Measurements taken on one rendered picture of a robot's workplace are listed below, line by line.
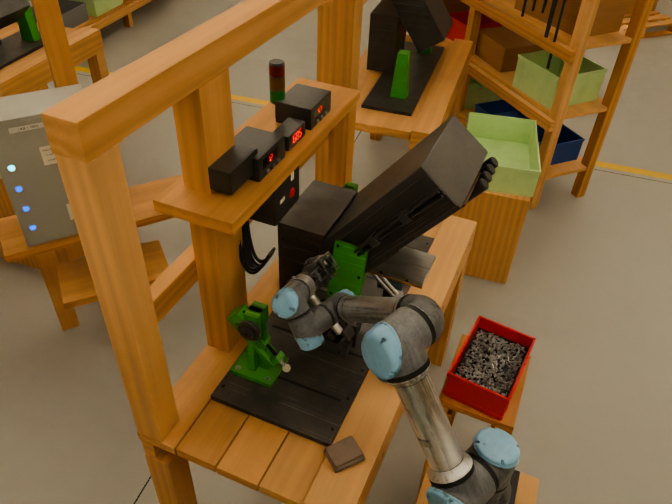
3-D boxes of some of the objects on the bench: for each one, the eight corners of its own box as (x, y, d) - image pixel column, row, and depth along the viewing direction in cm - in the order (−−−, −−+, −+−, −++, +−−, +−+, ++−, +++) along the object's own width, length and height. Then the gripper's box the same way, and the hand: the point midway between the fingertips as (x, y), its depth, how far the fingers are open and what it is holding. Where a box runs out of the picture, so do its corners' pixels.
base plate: (434, 241, 260) (434, 238, 258) (330, 448, 181) (331, 444, 180) (344, 216, 272) (344, 212, 270) (210, 399, 193) (210, 395, 192)
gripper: (327, 293, 176) (353, 266, 195) (307, 262, 175) (334, 238, 194) (306, 304, 181) (333, 277, 199) (286, 274, 180) (315, 249, 198)
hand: (326, 263), depth 197 cm, fingers closed on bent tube, 3 cm apart
